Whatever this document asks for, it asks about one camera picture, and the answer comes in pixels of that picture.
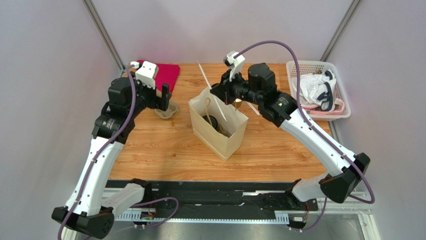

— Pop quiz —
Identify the white crumpled garment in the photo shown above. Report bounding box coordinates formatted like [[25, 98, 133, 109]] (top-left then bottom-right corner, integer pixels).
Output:
[[291, 69, 337, 111]]

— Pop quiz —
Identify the purple cable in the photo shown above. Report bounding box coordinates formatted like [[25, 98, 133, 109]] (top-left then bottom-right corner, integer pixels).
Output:
[[232, 40, 376, 232], [57, 63, 180, 240]]

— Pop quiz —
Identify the brown paper bag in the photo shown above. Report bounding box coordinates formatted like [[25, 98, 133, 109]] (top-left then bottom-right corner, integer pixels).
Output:
[[188, 87, 249, 162]]

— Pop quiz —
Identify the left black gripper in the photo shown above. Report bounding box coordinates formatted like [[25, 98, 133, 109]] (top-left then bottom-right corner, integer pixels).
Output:
[[127, 71, 171, 118]]

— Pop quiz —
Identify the folded red cloth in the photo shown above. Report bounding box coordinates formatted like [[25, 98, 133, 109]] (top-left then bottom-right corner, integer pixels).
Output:
[[137, 60, 181, 93]]

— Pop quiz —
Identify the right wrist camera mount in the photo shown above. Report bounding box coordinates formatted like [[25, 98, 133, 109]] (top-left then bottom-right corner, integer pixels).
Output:
[[223, 50, 245, 82]]

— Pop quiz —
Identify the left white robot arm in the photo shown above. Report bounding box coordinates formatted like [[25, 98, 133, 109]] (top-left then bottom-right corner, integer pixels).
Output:
[[51, 76, 172, 240]]

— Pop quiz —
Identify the white plastic basket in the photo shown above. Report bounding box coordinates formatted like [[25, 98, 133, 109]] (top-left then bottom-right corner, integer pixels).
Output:
[[286, 60, 352, 122]]

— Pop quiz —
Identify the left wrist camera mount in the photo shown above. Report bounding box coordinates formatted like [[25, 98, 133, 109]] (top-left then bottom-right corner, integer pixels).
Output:
[[130, 61, 159, 90]]

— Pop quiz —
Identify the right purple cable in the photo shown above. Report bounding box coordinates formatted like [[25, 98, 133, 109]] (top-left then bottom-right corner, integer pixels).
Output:
[[232, 40, 376, 232]]

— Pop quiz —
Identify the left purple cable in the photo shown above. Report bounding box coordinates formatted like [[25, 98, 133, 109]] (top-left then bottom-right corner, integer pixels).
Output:
[[57, 63, 180, 240]]

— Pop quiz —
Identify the black cup lid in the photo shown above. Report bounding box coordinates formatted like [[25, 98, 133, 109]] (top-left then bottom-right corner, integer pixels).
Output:
[[202, 115, 219, 131]]

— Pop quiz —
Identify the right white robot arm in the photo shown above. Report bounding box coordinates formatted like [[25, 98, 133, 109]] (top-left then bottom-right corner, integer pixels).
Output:
[[210, 63, 371, 204]]

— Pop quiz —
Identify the pink strap item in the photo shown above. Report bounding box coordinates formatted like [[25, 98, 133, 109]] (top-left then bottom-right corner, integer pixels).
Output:
[[302, 98, 346, 116]]

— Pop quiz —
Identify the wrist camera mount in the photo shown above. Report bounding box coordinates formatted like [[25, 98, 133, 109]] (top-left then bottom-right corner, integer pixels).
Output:
[[130, 61, 159, 90], [223, 50, 245, 82]]

